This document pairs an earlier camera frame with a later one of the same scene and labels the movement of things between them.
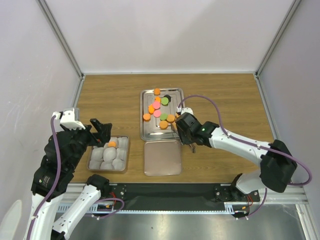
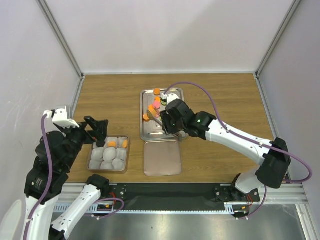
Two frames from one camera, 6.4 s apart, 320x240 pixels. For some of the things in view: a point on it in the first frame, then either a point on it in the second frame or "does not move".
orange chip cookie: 112,144 does not move
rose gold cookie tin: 112,156 does not move
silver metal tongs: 174,127 to 180,135
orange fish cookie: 151,109 does not move
